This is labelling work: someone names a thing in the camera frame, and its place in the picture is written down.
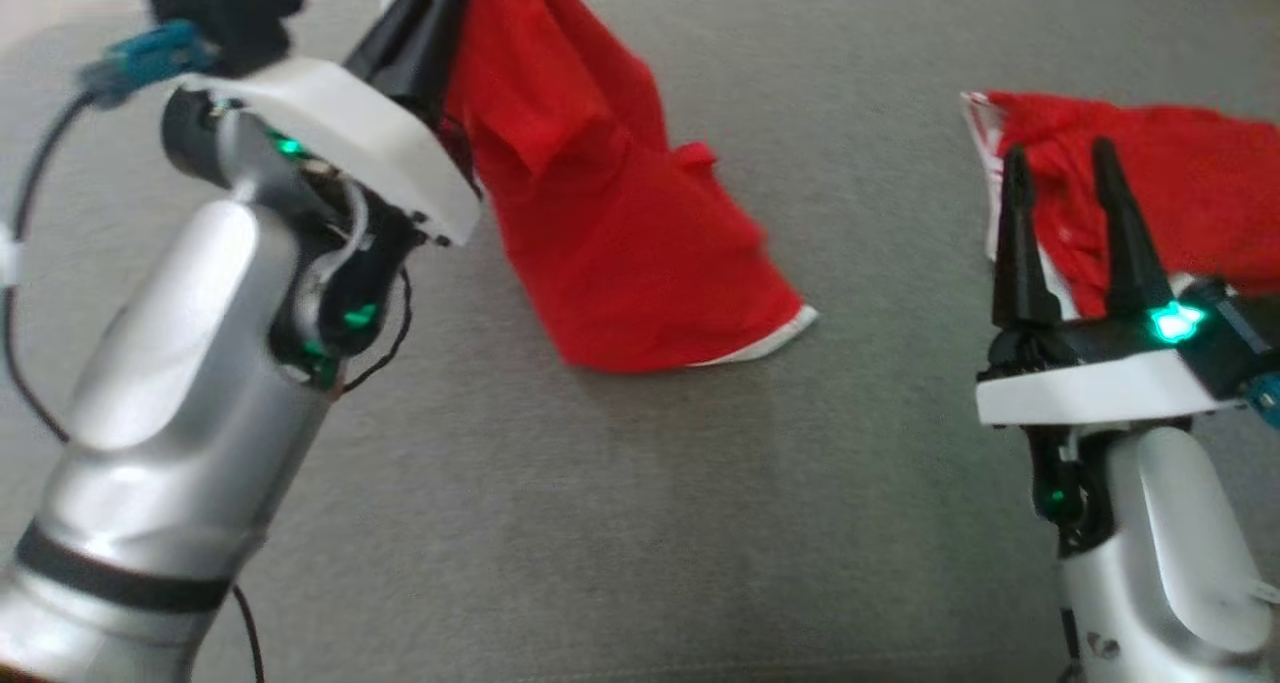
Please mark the red basketball jersey white sleeves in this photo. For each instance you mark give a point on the red basketball jersey white sleeves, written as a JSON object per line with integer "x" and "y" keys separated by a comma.
{"x": 1200, "y": 193}

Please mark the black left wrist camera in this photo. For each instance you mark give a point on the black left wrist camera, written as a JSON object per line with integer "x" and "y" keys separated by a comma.
{"x": 225, "y": 8}

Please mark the red shorts with white trim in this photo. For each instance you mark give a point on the red shorts with white trim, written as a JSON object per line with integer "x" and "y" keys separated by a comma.
{"x": 620, "y": 243}

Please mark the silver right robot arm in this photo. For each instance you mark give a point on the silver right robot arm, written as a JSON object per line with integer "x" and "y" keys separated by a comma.
{"x": 1170, "y": 563}

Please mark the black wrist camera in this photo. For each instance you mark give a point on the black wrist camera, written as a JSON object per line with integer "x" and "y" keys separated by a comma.
{"x": 1240, "y": 338}
{"x": 225, "y": 8}

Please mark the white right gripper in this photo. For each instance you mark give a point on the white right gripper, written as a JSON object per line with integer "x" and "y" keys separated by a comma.
{"x": 1090, "y": 378}

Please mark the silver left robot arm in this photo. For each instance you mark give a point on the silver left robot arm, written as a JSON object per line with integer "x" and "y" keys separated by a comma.
{"x": 170, "y": 413}

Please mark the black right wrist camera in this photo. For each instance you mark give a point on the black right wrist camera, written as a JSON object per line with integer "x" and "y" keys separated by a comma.
{"x": 1240, "y": 338}

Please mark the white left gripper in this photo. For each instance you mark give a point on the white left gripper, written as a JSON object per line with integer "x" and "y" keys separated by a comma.
{"x": 350, "y": 128}

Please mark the grey fabric sofa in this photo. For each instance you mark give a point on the grey fabric sofa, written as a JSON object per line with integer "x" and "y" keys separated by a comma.
{"x": 700, "y": 513}

